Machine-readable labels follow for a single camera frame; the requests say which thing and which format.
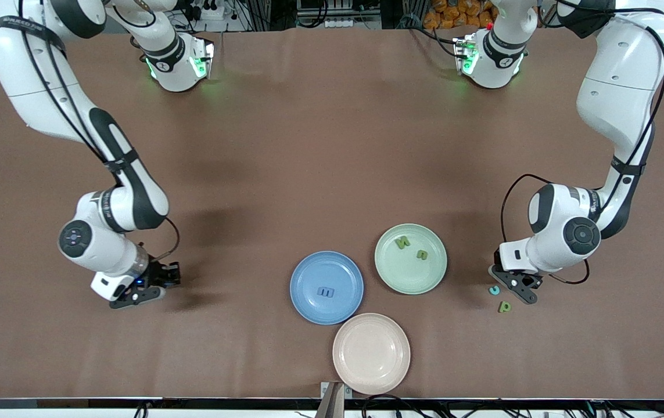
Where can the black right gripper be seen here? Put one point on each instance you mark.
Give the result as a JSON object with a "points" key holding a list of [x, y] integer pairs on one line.
{"points": [[160, 274]]}

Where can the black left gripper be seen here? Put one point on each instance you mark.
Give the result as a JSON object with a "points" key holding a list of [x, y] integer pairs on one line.
{"points": [[496, 257]]}

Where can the green letter P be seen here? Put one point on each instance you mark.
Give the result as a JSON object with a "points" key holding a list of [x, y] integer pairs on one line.
{"points": [[505, 307]]}

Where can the green letter N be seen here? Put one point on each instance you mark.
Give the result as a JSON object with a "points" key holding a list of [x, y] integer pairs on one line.
{"points": [[403, 242]]}

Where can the blue letter E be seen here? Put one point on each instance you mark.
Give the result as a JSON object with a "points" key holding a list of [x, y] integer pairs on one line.
{"points": [[325, 292]]}

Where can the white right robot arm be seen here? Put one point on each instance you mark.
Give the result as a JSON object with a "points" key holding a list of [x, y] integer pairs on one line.
{"points": [[128, 203]]}

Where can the teal letter C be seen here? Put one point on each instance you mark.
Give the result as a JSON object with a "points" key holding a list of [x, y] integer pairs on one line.
{"points": [[491, 289]]}

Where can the green plate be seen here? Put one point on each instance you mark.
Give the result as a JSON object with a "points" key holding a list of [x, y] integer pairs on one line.
{"points": [[427, 278]]}

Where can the beige plate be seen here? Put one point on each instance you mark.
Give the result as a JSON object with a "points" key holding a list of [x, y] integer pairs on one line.
{"points": [[371, 353]]}

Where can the blue plate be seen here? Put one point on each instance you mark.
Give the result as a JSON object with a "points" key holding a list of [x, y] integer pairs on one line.
{"points": [[343, 307]]}

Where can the brown paper table cover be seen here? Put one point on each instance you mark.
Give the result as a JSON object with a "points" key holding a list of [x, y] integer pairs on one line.
{"points": [[366, 145]]}

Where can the orange bag pile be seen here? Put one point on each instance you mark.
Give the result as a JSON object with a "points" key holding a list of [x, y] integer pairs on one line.
{"points": [[448, 14]]}

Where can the white power strip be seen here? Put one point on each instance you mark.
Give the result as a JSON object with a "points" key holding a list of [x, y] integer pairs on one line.
{"points": [[215, 14], [343, 23]]}

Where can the grey metal bracket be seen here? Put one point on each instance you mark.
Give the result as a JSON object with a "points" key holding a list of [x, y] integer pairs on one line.
{"points": [[332, 400]]}

